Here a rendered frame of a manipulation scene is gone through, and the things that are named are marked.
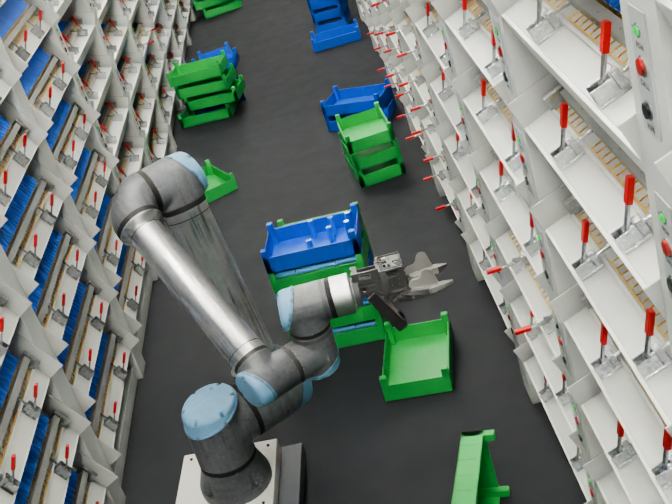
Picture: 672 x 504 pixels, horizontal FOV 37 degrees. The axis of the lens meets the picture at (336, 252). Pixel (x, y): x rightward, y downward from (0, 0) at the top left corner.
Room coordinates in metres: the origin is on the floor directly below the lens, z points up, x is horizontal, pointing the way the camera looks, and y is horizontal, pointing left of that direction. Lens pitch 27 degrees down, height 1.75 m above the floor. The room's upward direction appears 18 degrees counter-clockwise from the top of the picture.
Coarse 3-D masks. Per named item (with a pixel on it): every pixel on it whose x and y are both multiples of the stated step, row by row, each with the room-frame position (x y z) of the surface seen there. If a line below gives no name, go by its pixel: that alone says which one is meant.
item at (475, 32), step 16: (448, 0) 2.18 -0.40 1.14; (464, 0) 2.00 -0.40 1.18; (480, 0) 2.06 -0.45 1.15; (448, 16) 2.18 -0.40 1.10; (464, 16) 2.00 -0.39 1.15; (480, 16) 2.00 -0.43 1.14; (464, 32) 2.00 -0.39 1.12; (480, 32) 1.97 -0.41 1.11; (480, 48) 1.90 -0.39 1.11; (496, 48) 1.84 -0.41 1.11; (480, 64) 1.83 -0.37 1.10; (496, 64) 1.73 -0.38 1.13; (496, 80) 1.72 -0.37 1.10
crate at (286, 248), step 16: (352, 208) 2.90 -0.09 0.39; (272, 224) 2.96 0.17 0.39; (304, 224) 2.95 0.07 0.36; (320, 224) 2.94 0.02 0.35; (336, 224) 2.93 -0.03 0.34; (272, 240) 2.95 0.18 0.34; (288, 240) 2.95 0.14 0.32; (304, 240) 2.92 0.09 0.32; (320, 240) 2.88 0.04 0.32; (336, 240) 2.85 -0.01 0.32; (352, 240) 2.72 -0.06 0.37; (272, 256) 2.88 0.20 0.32; (288, 256) 2.76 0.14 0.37; (304, 256) 2.75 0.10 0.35; (320, 256) 2.74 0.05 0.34; (336, 256) 2.73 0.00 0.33; (272, 272) 2.77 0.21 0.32
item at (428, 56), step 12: (408, 0) 2.90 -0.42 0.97; (420, 36) 2.88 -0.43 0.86; (420, 48) 2.89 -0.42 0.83; (432, 60) 2.88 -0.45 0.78; (432, 96) 2.89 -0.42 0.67; (444, 120) 2.88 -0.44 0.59; (444, 144) 2.89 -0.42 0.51; (456, 168) 2.88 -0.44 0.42; (456, 204) 2.97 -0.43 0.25; (468, 228) 2.88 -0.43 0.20; (468, 252) 2.97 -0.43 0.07; (480, 276) 2.88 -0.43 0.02
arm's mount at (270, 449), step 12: (264, 444) 2.24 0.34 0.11; (276, 444) 2.22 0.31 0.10; (192, 456) 2.27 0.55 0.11; (276, 456) 2.18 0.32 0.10; (192, 468) 2.22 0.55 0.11; (276, 468) 2.14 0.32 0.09; (180, 480) 2.19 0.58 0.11; (192, 480) 2.18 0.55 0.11; (276, 480) 2.10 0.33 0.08; (180, 492) 2.14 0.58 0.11; (192, 492) 2.13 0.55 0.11; (264, 492) 2.05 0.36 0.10; (276, 492) 2.07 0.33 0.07
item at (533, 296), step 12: (492, 228) 2.18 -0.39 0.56; (504, 228) 2.18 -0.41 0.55; (504, 240) 2.15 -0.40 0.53; (516, 240) 2.12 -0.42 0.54; (504, 252) 2.11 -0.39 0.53; (516, 252) 2.07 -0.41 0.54; (516, 276) 1.99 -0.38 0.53; (528, 276) 1.96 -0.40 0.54; (528, 288) 1.91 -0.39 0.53; (540, 288) 1.89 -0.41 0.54; (528, 300) 1.88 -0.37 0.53; (540, 300) 1.85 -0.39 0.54; (540, 312) 1.81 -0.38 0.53; (552, 336) 1.71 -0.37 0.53; (552, 348) 1.68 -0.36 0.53; (552, 360) 1.58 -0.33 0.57; (564, 372) 1.58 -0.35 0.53
